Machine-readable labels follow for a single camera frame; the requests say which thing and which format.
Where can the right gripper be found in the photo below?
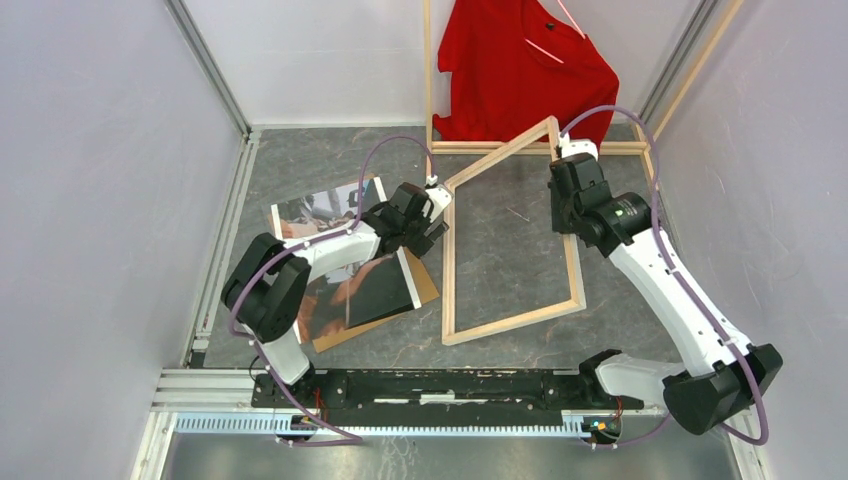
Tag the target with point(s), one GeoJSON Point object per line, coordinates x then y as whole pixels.
{"type": "Point", "coordinates": [557, 222]}

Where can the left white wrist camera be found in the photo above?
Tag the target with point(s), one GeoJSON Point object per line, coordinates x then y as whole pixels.
{"type": "Point", "coordinates": [439, 196]}

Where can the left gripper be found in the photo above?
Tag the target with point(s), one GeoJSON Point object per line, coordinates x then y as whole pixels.
{"type": "Point", "coordinates": [432, 236]}

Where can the wooden clothes rack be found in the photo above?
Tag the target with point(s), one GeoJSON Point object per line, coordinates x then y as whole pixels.
{"type": "Point", "coordinates": [656, 48]}

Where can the brown cardboard backing board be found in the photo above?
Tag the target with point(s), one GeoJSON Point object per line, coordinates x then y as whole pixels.
{"type": "Point", "coordinates": [424, 285]}

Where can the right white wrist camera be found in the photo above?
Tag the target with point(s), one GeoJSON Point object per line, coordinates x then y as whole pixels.
{"type": "Point", "coordinates": [568, 147]}

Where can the printed photo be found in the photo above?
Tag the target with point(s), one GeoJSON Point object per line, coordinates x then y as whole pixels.
{"type": "Point", "coordinates": [318, 212]}

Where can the red t-shirt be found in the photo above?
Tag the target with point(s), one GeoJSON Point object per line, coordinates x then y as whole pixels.
{"type": "Point", "coordinates": [512, 64]}

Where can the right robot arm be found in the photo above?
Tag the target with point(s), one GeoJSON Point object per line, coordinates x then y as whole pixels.
{"type": "Point", "coordinates": [721, 372]}

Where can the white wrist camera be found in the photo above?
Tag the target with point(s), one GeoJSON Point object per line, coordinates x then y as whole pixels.
{"type": "Point", "coordinates": [568, 147]}
{"type": "Point", "coordinates": [439, 196]}

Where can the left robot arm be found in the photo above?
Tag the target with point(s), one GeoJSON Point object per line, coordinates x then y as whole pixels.
{"type": "Point", "coordinates": [265, 291]}

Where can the wooden picture frame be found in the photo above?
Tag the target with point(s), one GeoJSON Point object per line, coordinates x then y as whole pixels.
{"type": "Point", "coordinates": [576, 302]}

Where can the pink clothes hanger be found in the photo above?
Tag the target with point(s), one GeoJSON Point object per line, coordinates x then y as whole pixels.
{"type": "Point", "coordinates": [570, 20]}

